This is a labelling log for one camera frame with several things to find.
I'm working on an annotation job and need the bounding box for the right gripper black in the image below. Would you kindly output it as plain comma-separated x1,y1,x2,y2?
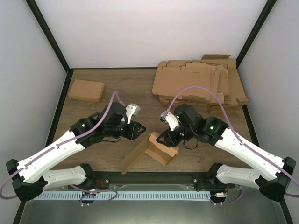
157,125,195,148

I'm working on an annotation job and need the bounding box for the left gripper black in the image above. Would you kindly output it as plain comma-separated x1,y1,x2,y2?
106,120,146,140

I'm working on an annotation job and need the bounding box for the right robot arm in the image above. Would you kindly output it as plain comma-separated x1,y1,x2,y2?
156,104,296,202

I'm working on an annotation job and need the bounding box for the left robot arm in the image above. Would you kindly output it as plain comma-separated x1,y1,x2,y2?
6,102,146,202

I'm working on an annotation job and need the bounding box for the folded brown cardboard box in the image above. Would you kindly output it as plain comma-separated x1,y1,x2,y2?
68,79,105,102

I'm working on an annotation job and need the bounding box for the stack of flat cardboard sheets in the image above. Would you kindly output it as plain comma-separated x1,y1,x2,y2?
152,55,249,114

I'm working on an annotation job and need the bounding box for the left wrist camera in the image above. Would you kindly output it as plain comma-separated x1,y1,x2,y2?
126,104,141,124

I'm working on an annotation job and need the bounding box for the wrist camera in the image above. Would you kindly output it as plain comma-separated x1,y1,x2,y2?
126,104,141,124
159,110,179,131

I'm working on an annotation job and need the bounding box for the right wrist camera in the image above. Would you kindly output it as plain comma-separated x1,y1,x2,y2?
159,110,179,131

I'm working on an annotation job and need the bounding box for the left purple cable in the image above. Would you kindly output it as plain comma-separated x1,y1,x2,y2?
0,91,124,208

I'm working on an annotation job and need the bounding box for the purple cable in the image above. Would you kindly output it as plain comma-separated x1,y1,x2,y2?
163,85,299,207
0,91,124,208

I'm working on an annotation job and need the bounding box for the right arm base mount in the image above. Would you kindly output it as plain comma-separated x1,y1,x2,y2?
192,163,235,190

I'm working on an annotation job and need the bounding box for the black aluminium frame rail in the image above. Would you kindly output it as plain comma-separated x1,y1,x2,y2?
30,170,276,190

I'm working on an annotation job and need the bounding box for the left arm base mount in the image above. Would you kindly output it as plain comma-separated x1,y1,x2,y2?
67,163,109,191

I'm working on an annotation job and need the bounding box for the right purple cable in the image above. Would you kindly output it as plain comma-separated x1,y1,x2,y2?
163,85,299,207

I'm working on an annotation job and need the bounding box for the light blue slotted cable duct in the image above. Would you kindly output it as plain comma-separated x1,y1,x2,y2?
35,191,211,202

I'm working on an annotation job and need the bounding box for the left black corner post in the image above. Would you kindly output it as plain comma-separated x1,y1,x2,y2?
25,0,71,73

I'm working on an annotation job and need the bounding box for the black corner post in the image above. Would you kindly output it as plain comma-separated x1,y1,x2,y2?
25,0,71,73
236,0,277,69

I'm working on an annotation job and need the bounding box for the right black corner post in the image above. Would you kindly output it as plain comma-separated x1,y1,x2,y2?
236,0,277,69

